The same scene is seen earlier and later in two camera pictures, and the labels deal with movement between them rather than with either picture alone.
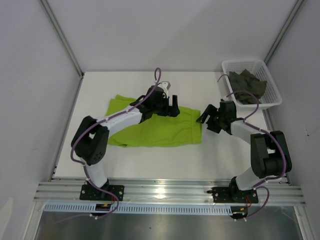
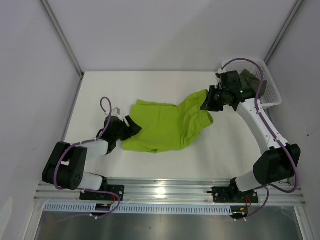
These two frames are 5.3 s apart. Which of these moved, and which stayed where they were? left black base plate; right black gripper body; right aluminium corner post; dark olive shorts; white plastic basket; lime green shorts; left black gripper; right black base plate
Moved: right black gripper body; left black gripper; lime green shorts
Stayed: right black base plate; left black base plate; right aluminium corner post; white plastic basket; dark olive shorts
